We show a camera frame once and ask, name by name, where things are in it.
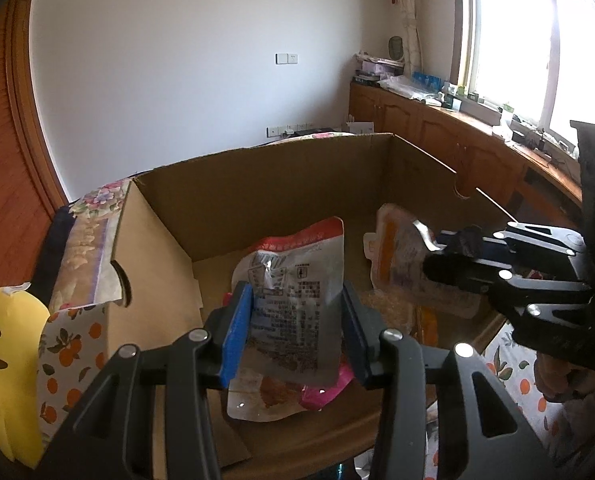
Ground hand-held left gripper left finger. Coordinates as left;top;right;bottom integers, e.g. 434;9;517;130
42;282;254;480

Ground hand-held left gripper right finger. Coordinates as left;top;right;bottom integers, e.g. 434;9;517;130
341;281;558;480

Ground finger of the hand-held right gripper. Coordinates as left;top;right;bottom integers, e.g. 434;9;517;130
436;224;589;265
422;255;594;322

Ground red white snack packet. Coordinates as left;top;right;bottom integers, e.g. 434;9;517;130
231;216;347;387

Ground pink snack packet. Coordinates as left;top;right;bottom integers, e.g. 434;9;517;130
301;362;354;412

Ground orange snack packet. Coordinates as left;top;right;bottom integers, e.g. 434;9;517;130
416;305;439;347

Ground clear packet brown contents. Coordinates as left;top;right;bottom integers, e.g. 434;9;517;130
226;370;319;424

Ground clear packet orange label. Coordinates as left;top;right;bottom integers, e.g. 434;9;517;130
364;203;484;319

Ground brown cardboard box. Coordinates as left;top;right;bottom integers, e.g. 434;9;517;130
101;132;521;468

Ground person's right hand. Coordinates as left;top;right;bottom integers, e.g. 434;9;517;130
533;352;595;403

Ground wooden cabinet counter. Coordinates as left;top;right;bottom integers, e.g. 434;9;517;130
349;81;584;223

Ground orange print tablecloth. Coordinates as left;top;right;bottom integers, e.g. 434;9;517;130
36;305;581;480

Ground floral pillow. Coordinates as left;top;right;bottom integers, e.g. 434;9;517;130
50;179;132;313

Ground dark cloth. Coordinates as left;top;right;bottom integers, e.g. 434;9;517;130
30;204;75;306

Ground clear plastic bags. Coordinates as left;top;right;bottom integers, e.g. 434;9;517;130
377;75;443;106

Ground pink box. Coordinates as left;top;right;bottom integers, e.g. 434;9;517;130
360;59;403;76

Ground yellow plush toy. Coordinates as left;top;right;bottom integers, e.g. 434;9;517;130
0;285;51;467

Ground patterned curtain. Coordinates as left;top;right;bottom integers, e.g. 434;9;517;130
390;0;425;73

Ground brown slatted wooden wardrobe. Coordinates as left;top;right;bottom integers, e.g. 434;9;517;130
0;0;70;271

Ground window with wooden frame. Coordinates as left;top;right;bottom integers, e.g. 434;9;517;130
452;0;595;158

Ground white wall sockets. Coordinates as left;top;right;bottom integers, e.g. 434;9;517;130
266;122;315;139

